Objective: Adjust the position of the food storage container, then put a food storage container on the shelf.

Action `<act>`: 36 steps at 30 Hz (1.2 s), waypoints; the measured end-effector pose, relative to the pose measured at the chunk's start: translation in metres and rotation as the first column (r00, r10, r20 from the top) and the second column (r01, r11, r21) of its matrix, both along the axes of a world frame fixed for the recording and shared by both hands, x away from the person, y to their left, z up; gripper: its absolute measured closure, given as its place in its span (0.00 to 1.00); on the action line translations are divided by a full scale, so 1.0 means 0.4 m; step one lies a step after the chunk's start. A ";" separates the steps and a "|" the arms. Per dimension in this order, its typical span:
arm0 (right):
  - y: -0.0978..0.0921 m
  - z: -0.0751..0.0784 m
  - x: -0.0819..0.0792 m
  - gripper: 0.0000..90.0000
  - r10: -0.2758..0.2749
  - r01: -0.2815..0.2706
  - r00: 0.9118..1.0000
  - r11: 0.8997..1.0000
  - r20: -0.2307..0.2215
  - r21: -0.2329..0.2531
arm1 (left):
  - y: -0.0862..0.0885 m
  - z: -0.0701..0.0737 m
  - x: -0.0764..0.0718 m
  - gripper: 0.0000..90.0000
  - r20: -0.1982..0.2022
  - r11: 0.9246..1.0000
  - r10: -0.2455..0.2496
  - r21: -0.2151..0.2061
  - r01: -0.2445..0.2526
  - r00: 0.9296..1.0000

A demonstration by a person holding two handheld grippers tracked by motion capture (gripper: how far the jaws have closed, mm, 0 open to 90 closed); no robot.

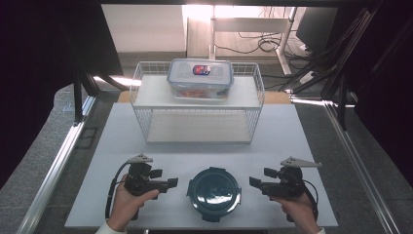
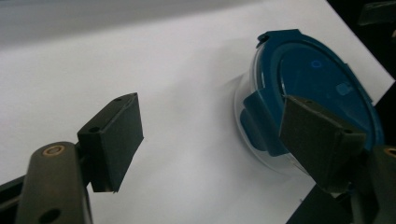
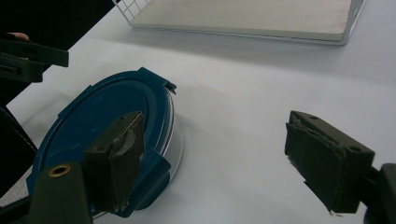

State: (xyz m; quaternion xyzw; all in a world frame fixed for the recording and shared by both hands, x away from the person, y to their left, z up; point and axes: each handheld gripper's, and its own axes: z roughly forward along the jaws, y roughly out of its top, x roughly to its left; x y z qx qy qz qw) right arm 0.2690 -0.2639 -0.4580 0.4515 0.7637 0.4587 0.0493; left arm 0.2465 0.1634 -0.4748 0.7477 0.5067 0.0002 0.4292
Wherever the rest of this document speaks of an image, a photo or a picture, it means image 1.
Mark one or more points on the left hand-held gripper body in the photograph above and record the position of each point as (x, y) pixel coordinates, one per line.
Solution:
(139, 182)

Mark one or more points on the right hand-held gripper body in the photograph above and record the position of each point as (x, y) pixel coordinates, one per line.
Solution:
(287, 185)

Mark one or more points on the dark round lid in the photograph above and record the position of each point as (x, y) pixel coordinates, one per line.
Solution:
(214, 193)

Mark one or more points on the clear rectangular food container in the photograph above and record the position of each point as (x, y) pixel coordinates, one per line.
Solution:
(199, 81)

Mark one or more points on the person's right hand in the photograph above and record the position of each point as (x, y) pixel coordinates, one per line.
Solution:
(300, 211)

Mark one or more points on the person's left hand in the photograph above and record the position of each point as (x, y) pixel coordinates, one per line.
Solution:
(126, 208)

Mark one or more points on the black metal stand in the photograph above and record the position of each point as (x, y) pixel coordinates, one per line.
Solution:
(78, 97)
(342, 104)

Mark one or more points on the black curtain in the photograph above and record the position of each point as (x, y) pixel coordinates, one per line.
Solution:
(35, 65)
(389, 81)

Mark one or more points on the dark monitor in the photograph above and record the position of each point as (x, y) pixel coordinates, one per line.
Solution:
(316, 29)

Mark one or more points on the aluminium frame rail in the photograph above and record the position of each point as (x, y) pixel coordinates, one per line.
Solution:
(55, 169)
(357, 169)

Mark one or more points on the white metal desk frame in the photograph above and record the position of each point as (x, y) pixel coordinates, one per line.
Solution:
(250, 24)

